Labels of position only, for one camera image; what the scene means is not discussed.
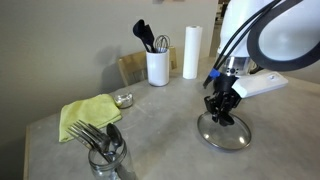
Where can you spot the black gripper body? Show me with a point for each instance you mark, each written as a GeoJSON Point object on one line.
{"type": "Point", "coordinates": [224, 97]}

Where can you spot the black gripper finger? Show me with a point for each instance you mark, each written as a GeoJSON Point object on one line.
{"type": "Point", "coordinates": [225, 119]}
{"type": "Point", "coordinates": [216, 115]}

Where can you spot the glass pot lid black knob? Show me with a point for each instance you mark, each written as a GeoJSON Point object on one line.
{"type": "Point", "coordinates": [230, 137]}

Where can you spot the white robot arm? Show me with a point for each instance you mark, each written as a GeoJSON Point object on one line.
{"type": "Point", "coordinates": [259, 40]}

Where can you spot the white paper towel roll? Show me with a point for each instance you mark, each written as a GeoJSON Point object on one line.
{"type": "Point", "coordinates": [193, 37]}

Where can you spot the white utensil holder crock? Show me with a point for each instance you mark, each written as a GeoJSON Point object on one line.
{"type": "Point", "coordinates": [158, 68]}

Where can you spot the metal whisk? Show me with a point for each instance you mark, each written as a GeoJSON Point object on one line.
{"type": "Point", "coordinates": [162, 43]}

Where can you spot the small silver tin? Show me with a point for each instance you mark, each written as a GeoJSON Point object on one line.
{"type": "Point", "coordinates": [124, 101]}

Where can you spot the wooden chair behind table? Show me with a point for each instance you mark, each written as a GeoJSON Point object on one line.
{"type": "Point", "coordinates": [133, 67]}

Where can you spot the black spatula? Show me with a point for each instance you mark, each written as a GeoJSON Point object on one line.
{"type": "Point", "coordinates": [150, 38]}

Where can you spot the silver spoon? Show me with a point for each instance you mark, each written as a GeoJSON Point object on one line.
{"type": "Point", "coordinates": [115, 138]}

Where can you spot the black ladle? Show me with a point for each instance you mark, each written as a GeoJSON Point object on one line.
{"type": "Point", "coordinates": [138, 31]}

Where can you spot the yellow-green cloth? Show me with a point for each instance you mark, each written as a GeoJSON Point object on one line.
{"type": "Point", "coordinates": [98, 111]}

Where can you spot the glass jar with cutlery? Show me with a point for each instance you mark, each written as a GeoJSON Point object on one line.
{"type": "Point", "coordinates": [117, 165]}

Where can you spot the silver fork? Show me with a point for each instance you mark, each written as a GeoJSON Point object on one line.
{"type": "Point", "coordinates": [75, 132]}
{"type": "Point", "coordinates": [98, 140]}

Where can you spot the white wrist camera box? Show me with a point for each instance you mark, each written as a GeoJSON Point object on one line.
{"type": "Point", "coordinates": [247, 86]}

